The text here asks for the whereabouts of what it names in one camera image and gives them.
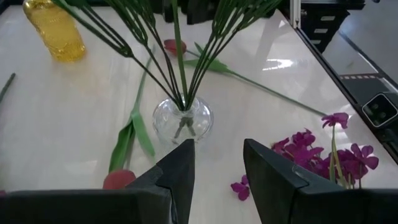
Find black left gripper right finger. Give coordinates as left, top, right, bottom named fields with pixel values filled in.
left=243, top=138, right=398, bottom=224

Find purple artificial flower bunch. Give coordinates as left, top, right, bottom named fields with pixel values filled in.
left=0, top=72, right=16, bottom=103
left=230, top=111, right=380, bottom=202

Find black metal table frame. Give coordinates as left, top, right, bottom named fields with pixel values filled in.
left=276, top=0, right=398, bottom=166

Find green flower stems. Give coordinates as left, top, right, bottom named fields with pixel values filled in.
left=169, top=0, right=282, bottom=139

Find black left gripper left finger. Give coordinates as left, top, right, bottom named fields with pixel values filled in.
left=0, top=138, right=196, bottom=224

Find black table-level camera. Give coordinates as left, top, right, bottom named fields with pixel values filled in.
left=361, top=92, right=398, bottom=129

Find red artificial tulip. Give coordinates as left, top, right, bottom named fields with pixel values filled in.
left=102, top=46, right=156, bottom=190
left=164, top=39, right=327, bottom=118

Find clear glass vase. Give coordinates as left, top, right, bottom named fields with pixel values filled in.
left=152, top=96, right=215, bottom=146

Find yellow glass vase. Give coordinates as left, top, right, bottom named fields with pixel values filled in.
left=22, top=0, right=87, bottom=62

